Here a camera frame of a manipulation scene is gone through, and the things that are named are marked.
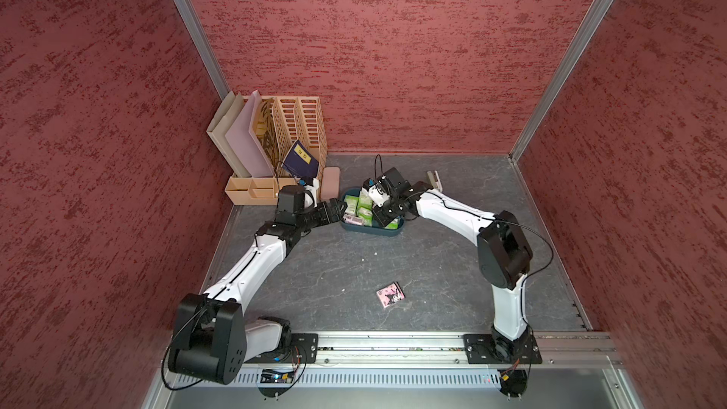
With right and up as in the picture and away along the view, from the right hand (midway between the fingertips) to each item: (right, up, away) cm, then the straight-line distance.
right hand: (377, 218), depth 92 cm
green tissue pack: (-9, +5, +5) cm, 12 cm away
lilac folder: (-46, +26, +1) cm, 53 cm away
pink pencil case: (-18, +12, +15) cm, 26 cm away
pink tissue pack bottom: (+3, -21, -11) cm, 24 cm away
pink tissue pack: (-8, -1, +3) cm, 9 cm away
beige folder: (-50, +29, -5) cm, 58 cm away
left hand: (-13, +3, -7) cm, 15 cm away
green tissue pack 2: (-4, +2, 0) cm, 4 cm away
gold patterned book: (-41, +30, +8) cm, 52 cm away
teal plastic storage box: (0, -4, +5) cm, 7 cm away
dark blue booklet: (-29, +20, +14) cm, 38 cm away
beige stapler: (+23, +13, +18) cm, 32 cm away
